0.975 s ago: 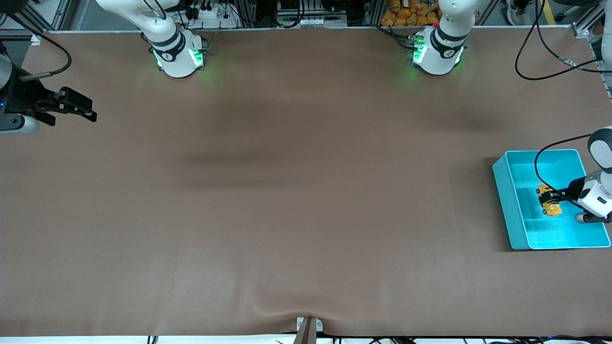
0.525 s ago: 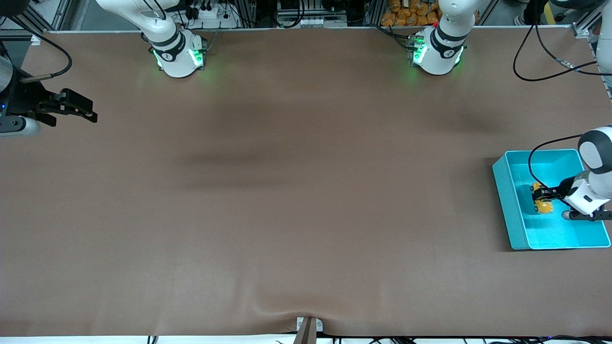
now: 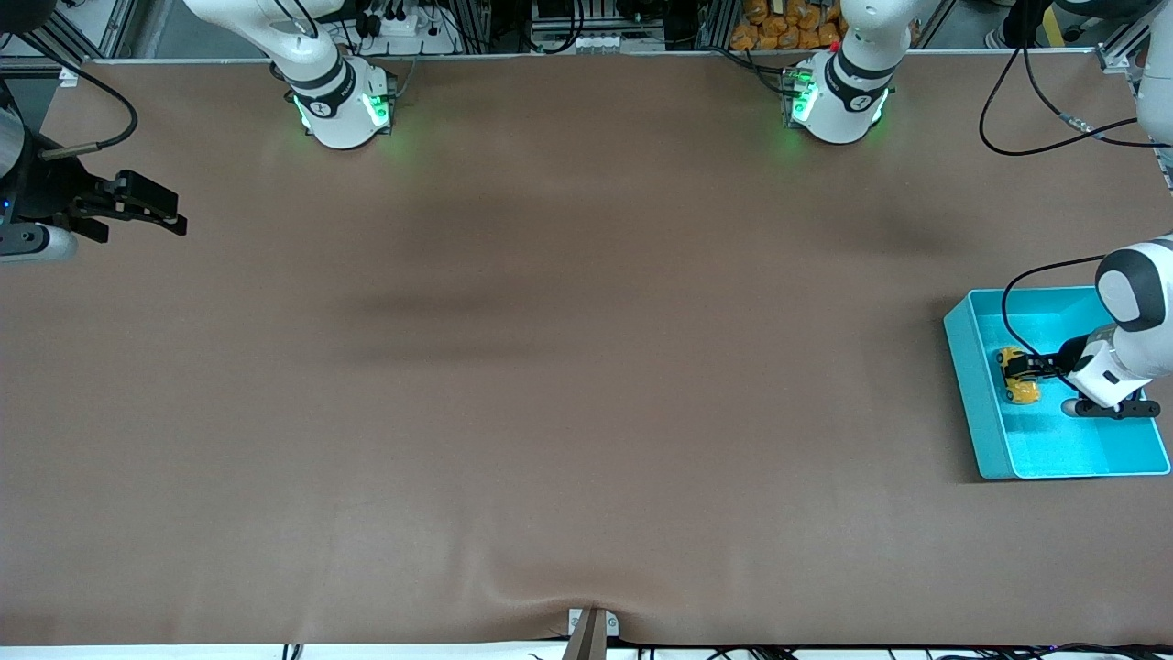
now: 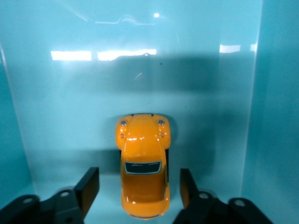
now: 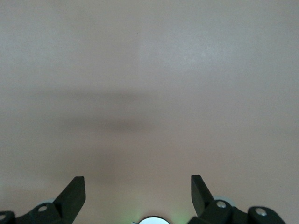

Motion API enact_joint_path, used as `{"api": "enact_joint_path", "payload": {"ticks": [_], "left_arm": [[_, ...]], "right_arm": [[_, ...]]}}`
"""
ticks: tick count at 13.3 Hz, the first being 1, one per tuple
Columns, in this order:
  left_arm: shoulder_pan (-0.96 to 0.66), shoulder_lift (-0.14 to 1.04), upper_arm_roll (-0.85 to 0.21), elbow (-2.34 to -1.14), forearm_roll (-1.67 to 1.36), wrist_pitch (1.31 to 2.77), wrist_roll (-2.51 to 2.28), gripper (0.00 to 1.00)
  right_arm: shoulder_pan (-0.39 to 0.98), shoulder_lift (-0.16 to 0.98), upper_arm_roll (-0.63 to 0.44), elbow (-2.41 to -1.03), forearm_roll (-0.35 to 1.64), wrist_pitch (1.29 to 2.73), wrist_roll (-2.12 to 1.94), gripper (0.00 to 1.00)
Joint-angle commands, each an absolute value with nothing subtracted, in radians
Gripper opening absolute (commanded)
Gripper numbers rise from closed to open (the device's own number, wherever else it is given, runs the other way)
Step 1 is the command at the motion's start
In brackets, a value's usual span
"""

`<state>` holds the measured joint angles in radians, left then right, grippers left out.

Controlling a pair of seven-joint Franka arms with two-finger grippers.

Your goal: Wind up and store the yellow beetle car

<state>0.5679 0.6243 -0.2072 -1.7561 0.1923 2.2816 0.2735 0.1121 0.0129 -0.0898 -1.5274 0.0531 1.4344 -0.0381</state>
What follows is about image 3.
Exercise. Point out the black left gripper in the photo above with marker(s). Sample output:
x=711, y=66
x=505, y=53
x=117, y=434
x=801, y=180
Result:
x=1069, y=356

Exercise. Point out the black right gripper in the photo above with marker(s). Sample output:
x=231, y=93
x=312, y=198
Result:
x=48, y=194

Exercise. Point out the yellow beetle toy car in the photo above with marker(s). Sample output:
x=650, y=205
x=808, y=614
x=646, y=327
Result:
x=1019, y=392

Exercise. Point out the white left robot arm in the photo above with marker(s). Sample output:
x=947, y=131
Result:
x=848, y=101

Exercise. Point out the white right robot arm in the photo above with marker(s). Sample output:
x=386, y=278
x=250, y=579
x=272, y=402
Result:
x=330, y=110

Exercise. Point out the teal plastic storage bin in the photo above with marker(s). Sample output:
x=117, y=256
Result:
x=1054, y=445

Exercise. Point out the white power strip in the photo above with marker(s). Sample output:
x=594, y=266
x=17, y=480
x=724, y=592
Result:
x=403, y=26

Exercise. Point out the orange packaged snacks heap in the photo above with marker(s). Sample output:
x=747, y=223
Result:
x=779, y=26

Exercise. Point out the brown table mat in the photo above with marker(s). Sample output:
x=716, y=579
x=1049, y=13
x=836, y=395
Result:
x=586, y=412

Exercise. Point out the white connector row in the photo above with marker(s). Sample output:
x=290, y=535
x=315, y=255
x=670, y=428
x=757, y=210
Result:
x=600, y=42

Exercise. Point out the small white corner bracket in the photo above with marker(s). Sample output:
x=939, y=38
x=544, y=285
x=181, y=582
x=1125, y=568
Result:
x=69, y=78
x=1112, y=60

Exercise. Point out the aluminium frame extrusion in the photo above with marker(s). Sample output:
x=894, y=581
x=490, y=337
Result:
x=119, y=23
x=1123, y=46

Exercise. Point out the metal table clamp bracket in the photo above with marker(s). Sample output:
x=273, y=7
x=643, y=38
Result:
x=592, y=632

